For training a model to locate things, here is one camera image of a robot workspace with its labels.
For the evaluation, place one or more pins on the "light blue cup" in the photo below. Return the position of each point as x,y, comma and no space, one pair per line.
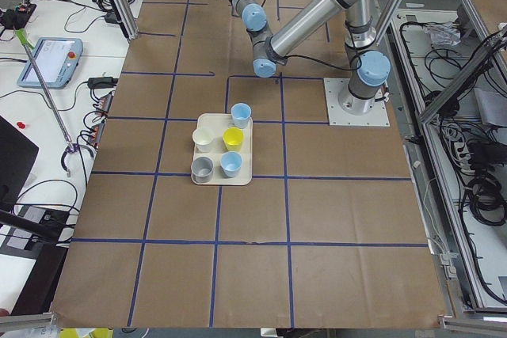
241,114
231,163

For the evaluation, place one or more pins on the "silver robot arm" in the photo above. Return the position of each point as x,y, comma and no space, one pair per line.
369,69

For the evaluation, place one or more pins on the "yellow plastic cup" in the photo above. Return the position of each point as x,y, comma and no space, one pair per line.
233,138

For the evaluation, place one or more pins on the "cream white plastic cup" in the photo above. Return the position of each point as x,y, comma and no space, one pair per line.
203,138

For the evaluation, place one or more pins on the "light blue cup front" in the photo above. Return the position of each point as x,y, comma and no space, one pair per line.
231,163

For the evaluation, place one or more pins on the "grey plastic cup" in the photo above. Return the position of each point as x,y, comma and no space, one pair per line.
202,169

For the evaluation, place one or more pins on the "cream plastic tray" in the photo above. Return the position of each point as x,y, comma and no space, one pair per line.
218,123

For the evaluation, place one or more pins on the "blue teach pendant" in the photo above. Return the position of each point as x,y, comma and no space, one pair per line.
57,59

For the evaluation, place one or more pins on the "silver reacher grabber stick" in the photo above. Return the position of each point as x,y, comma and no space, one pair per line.
72,147

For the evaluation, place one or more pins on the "black laptop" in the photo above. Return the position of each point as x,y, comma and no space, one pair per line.
18,155

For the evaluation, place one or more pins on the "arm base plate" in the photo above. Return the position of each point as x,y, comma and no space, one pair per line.
376,117

